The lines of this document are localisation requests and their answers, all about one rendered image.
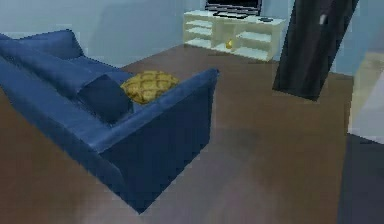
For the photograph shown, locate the blue sofa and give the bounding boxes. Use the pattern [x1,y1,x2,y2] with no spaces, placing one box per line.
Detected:
[0,29,220,215]

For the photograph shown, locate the yellow patterned cushion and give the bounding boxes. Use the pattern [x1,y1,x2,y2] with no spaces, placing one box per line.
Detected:
[120,70,180,105]

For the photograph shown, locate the dark blue cushion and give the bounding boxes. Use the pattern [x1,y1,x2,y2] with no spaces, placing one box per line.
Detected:
[77,74,134,124]

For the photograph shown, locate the white television stand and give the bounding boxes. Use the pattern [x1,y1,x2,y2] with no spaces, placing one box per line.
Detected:
[182,9,287,62]

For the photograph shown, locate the black television set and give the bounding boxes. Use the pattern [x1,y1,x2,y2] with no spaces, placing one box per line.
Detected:
[204,0,263,19]

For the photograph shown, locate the black room door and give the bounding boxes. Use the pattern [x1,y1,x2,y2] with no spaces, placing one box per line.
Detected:
[272,0,360,102]

